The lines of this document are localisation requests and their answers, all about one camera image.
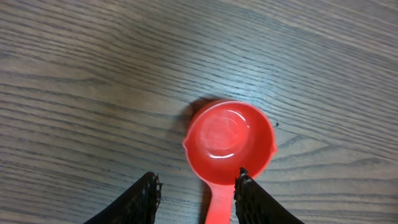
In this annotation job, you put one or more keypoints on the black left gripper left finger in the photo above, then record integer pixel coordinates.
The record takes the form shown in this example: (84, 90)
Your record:
(137, 205)

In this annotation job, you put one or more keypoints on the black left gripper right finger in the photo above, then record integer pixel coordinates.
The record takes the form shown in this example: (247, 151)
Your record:
(254, 205)

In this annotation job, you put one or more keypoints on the red measuring scoop blue handle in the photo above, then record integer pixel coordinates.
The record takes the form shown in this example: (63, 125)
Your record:
(223, 137)

